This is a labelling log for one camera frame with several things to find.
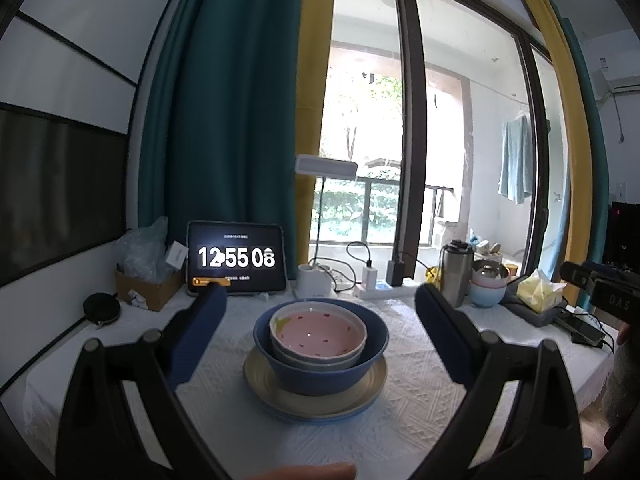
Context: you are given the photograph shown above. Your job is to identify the light blue cup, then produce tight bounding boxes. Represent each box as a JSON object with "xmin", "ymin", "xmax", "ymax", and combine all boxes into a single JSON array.
[{"xmin": 467, "ymin": 267, "xmax": 510, "ymax": 309}]

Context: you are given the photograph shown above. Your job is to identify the blue bowl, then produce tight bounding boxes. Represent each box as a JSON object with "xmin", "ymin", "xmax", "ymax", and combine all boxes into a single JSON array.
[{"xmin": 252, "ymin": 299, "xmax": 390, "ymax": 397}]

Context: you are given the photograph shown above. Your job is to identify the small white box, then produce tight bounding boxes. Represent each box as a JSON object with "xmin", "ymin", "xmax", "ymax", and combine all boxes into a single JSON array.
[{"xmin": 166, "ymin": 241, "xmax": 188, "ymax": 272}]

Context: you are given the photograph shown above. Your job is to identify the black round pouch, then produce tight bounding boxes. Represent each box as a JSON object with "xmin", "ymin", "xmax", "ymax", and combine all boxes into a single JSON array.
[{"xmin": 82, "ymin": 292, "xmax": 121, "ymax": 328}]

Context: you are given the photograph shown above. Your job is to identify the cream bowl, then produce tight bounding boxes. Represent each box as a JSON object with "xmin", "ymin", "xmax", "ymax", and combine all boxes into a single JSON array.
[{"xmin": 270, "ymin": 332, "xmax": 367, "ymax": 372}]

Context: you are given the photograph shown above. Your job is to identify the yellow tissue pack on tray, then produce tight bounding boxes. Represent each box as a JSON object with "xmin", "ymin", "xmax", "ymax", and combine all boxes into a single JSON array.
[{"xmin": 502, "ymin": 277, "xmax": 571, "ymax": 328}]

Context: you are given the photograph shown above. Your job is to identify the light blue hanging towel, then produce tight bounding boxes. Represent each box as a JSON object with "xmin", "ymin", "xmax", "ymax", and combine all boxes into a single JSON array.
[{"xmin": 497, "ymin": 114, "xmax": 535, "ymax": 206}]

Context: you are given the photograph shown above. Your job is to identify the white desk lamp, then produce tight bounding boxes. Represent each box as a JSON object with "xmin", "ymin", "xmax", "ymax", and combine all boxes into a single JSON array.
[{"xmin": 295, "ymin": 154, "xmax": 359, "ymax": 266}]

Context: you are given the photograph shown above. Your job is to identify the balcony railing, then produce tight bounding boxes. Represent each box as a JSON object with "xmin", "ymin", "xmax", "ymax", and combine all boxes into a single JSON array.
[{"xmin": 312, "ymin": 176, "xmax": 456, "ymax": 246}]

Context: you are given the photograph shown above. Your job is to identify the white textured tablecloth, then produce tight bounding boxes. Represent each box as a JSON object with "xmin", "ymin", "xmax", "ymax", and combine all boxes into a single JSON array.
[{"xmin": 22, "ymin": 280, "xmax": 613, "ymax": 480}]

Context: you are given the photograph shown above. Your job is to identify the white power strip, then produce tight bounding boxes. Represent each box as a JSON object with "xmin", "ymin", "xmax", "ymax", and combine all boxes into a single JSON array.
[{"xmin": 352, "ymin": 280, "xmax": 418, "ymax": 301}]

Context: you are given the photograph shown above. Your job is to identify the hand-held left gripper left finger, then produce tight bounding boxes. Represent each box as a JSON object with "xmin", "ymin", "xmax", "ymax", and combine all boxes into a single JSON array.
[{"xmin": 55, "ymin": 283, "xmax": 231, "ymax": 480}]

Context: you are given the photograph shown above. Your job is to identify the white lamp base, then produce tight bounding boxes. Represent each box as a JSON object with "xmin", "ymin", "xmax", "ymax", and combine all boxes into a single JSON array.
[{"xmin": 293, "ymin": 262, "xmax": 335, "ymax": 301}]

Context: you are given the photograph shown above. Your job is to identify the pink strawberry bowl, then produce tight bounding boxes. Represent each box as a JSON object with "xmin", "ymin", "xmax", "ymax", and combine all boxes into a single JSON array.
[{"xmin": 270, "ymin": 304, "xmax": 368, "ymax": 361}]

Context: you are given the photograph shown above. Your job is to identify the person's left hand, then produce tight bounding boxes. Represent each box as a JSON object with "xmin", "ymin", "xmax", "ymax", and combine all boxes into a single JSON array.
[{"xmin": 260, "ymin": 462, "xmax": 357, "ymax": 480}]

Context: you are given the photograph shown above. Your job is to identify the black charging cable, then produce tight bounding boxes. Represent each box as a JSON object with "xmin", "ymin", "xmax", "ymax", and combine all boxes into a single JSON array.
[{"xmin": 327, "ymin": 241, "xmax": 373, "ymax": 293}]

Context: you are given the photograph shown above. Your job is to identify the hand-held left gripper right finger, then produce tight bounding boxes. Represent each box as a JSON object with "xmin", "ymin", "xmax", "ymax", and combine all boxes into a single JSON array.
[{"xmin": 415, "ymin": 282, "xmax": 586, "ymax": 480}]

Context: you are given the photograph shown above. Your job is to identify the beige ribbed plate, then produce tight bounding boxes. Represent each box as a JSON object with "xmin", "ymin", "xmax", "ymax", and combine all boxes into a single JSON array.
[{"xmin": 243, "ymin": 345, "xmax": 388, "ymax": 423}]

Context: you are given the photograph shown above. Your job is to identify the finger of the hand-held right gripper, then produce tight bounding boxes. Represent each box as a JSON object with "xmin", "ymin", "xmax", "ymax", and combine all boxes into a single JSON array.
[
  {"xmin": 559, "ymin": 261, "xmax": 640, "ymax": 322},
  {"xmin": 581, "ymin": 259, "xmax": 640, "ymax": 284}
]

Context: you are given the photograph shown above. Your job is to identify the tablet showing clock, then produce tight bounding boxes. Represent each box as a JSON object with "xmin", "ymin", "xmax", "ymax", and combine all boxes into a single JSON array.
[{"xmin": 186, "ymin": 220, "xmax": 290, "ymax": 297}]

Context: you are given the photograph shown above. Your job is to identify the person's right hand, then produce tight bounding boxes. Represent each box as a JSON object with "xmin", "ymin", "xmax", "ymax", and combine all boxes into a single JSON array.
[{"xmin": 616, "ymin": 322, "xmax": 640, "ymax": 348}]

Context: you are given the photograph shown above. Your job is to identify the yellow curtain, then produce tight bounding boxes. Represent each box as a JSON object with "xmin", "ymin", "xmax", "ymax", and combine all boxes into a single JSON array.
[
  {"xmin": 295, "ymin": 0, "xmax": 337, "ymax": 281},
  {"xmin": 517, "ymin": 0, "xmax": 593, "ymax": 286}
]

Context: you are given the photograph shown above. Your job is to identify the black flat device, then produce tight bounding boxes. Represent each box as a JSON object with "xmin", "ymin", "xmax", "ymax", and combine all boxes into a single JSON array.
[{"xmin": 554, "ymin": 307, "xmax": 607, "ymax": 347}]

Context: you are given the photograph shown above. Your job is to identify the white air conditioner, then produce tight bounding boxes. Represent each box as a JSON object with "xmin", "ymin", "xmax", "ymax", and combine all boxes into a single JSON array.
[{"xmin": 597, "ymin": 57, "xmax": 640, "ymax": 93}]

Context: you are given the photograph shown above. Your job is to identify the clear plastic bags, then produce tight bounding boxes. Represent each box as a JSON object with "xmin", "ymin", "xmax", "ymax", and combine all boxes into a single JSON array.
[{"xmin": 116, "ymin": 216, "xmax": 173, "ymax": 286}]

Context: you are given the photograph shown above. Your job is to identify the steel bowl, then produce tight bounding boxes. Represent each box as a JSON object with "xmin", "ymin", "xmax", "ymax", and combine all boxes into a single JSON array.
[{"xmin": 471, "ymin": 259, "xmax": 510, "ymax": 281}]

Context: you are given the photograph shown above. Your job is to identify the steel thermos bottle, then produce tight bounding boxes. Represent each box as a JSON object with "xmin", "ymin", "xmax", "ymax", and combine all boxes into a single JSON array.
[{"xmin": 439, "ymin": 240, "xmax": 475, "ymax": 308}]

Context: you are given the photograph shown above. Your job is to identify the dark window frame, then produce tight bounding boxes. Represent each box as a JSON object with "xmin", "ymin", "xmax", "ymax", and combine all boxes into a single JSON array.
[{"xmin": 330, "ymin": 0, "xmax": 571, "ymax": 286}]

